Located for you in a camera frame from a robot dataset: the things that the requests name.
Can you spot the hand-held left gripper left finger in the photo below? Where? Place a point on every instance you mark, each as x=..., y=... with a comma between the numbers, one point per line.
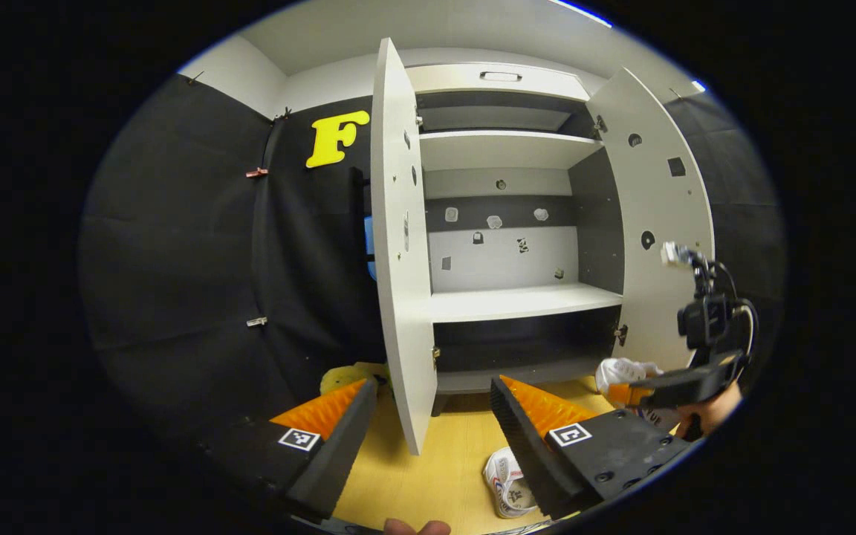
x=339, y=453

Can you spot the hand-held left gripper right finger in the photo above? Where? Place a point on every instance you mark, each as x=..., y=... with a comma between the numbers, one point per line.
x=524, y=453

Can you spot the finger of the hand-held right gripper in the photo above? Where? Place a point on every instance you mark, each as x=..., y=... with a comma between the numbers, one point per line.
x=688, y=383

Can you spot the white door with cat sticker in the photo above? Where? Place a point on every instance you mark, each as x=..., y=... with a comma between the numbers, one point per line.
x=658, y=200

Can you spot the white shoe cabinet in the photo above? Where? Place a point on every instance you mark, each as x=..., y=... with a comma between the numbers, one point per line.
x=517, y=301

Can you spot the white door with phone sticker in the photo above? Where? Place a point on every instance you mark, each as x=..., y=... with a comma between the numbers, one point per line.
x=398, y=297

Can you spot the white cabinet drawer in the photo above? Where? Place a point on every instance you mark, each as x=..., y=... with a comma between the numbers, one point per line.
x=443, y=78

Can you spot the yellow soft object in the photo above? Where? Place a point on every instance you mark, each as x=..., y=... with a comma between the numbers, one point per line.
x=342, y=377

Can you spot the silver spring clip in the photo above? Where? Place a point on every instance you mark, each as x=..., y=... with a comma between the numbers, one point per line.
x=256, y=322

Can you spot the red spring clip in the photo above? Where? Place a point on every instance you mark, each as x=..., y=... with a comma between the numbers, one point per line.
x=256, y=172

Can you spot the black spring clip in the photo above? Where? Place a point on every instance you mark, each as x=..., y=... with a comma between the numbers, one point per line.
x=195, y=76
x=283, y=113

